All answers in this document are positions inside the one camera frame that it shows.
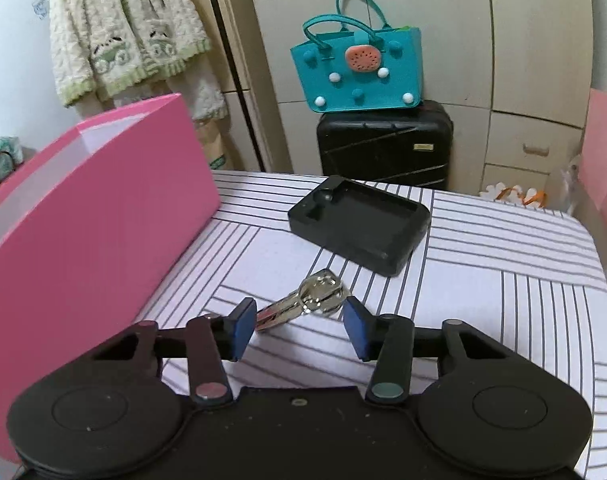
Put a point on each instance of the black foam tray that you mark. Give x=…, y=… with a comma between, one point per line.
x=366, y=225

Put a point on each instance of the pink cardboard storage box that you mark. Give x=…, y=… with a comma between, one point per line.
x=89, y=227

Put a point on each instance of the pink paper shopping bag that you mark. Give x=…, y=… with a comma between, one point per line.
x=593, y=164

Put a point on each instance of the striped white tablecloth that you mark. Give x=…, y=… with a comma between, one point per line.
x=528, y=278

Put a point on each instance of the teal felt handbag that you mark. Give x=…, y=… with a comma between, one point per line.
x=345, y=65

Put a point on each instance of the cream green knit cardigan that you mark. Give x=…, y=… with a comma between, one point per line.
x=123, y=51

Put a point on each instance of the beige wooden wardrobe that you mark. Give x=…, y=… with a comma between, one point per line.
x=514, y=76

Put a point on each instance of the black hard-shell suitcase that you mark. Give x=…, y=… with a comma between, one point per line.
x=408, y=147

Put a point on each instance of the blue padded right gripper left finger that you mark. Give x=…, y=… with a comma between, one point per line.
x=211, y=340

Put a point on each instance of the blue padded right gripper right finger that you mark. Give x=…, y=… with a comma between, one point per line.
x=388, y=341

